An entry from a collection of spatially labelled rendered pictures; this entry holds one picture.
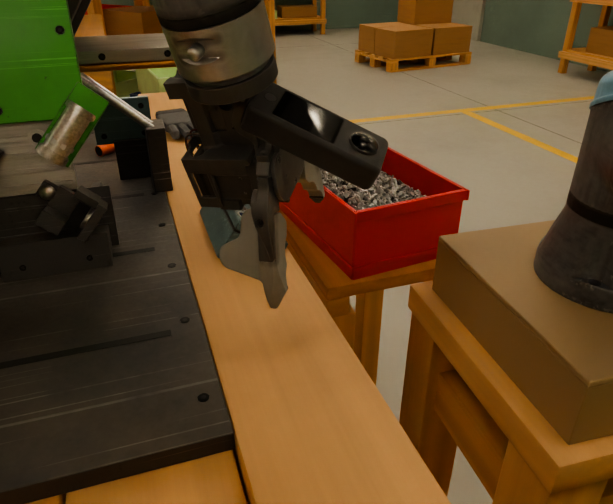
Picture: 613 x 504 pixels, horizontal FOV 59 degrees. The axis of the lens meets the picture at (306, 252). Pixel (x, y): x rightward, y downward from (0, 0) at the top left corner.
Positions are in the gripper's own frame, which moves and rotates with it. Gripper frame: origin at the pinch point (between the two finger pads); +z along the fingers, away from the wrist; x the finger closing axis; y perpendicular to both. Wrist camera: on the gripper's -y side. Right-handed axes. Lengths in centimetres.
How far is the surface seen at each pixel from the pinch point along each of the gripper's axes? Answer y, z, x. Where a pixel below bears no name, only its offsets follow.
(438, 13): 70, 247, -654
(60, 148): 32.7, -6.7, -8.1
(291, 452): -3.3, 4.4, 18.4
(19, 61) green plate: 37.8, -15.2, -14.0
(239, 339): 6.9, 7.0, 6.7
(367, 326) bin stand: 10, 67, -40
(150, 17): 201, 76, -268
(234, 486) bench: 0.7, 5.0, 21.8
